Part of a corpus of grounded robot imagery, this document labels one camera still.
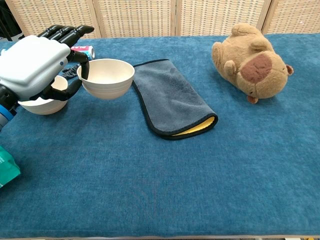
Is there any wicker folding screen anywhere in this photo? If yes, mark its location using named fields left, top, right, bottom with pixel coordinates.
left=4, top=0, right=320, bottom=41

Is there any cream plastic bowl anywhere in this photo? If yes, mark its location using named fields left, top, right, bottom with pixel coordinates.
left=17, top=74, right=70, bottom=116
left=76, top=58, right=136, bottom=101

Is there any blue fabric table cover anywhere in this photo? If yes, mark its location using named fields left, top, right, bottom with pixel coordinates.
left=0, top=33, right=320, bottom=238

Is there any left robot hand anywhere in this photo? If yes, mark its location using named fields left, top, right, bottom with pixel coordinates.
left=0, top=24, right=95, bottom=102

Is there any teal wet wipes pack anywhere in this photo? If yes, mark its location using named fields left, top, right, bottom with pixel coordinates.
left=0, top=145, right=22, bottom=189

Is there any brown capybara plush toy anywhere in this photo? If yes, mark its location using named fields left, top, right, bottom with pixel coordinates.
left=211, top=23, right=295, bottom=105

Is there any grey microfiber towel yellow inside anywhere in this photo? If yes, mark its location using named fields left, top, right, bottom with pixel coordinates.
left=131, top=58, right=219, bottom=141

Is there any blue plastic wrap box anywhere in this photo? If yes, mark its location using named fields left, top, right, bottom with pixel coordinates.
left=70, top=44, right=96, bottom=60

